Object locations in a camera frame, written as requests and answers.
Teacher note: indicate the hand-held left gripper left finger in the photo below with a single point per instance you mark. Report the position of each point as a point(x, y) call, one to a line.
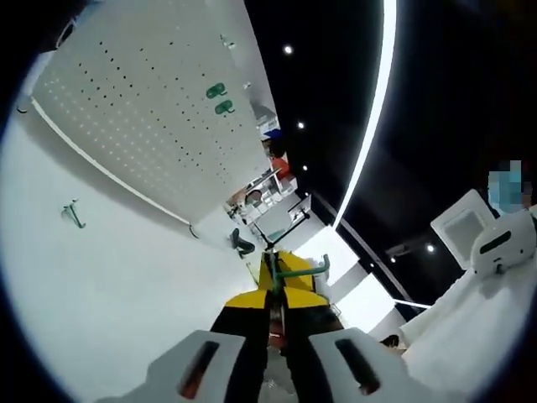
point(239, 327)

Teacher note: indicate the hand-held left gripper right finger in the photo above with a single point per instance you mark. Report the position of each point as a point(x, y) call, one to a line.
point(306, 327)

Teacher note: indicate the white perforated mounting plate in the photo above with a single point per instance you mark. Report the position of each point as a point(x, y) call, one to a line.
point(147, 105)

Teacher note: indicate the black curved headset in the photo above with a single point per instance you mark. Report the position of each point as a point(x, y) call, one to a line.
point(240, 243)

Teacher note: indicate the person's white shirt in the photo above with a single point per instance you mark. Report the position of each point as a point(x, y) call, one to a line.
point(461, 327)

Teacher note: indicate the white ceiling air vent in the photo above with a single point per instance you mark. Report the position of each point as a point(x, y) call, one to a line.
point(461, 228)

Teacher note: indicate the white chest-worn device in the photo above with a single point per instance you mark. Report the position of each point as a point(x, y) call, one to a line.
point(503, 226)

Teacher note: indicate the round ceiling downlights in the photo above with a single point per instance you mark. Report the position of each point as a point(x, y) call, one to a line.
point(288, 49)

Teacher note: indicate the long ceiling light strip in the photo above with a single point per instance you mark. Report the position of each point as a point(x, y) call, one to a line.
point(389, 42)

